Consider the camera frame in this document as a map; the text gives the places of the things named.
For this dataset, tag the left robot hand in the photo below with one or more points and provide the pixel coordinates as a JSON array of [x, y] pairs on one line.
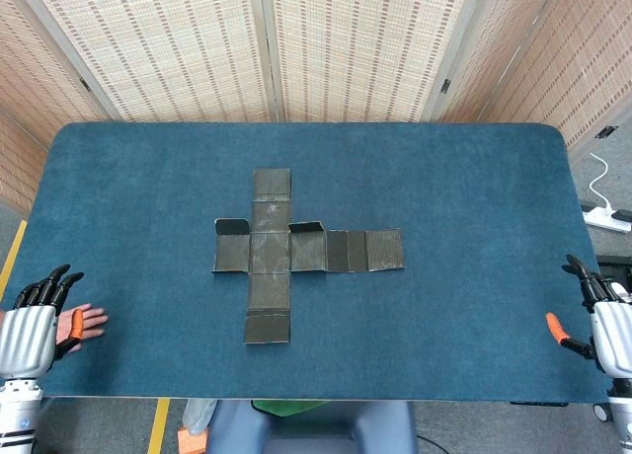
[[27, 340]]

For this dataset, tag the person's bare hand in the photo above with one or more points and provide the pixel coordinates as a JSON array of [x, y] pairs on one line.
[[94, 321]]

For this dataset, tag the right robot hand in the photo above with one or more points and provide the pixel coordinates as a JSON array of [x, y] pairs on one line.
[[614, 335]]

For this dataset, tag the dark cardboard box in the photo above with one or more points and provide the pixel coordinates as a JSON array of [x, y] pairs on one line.
[[269, 256]]

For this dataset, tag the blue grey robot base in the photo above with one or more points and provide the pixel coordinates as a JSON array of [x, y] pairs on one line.
[[316, 434]]

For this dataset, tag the black and white sneaker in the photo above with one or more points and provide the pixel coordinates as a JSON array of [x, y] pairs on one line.
[[621, 292]]

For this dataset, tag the black chair base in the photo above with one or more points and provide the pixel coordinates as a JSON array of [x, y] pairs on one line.
[[617, 264]]

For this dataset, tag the black caster wheel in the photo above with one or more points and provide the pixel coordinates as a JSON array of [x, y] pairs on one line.
[[601, 413]]

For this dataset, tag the yellow floor tape line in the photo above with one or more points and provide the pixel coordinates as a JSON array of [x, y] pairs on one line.
[[159, 424], [14, 256]]

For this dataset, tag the white power strip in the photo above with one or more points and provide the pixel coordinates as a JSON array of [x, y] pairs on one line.
[[605, 219]]

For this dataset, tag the orange foam block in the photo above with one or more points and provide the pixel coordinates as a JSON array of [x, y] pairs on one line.
[[190, 441]]

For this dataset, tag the woven bamboo screen panel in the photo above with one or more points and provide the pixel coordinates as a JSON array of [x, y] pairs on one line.
[[365, 44], [34, 69], [163, 44], [592, 54], [17, 163], [494, 54]]

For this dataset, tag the green cloth piece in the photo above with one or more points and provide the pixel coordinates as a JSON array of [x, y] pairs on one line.
[[286, 407]]

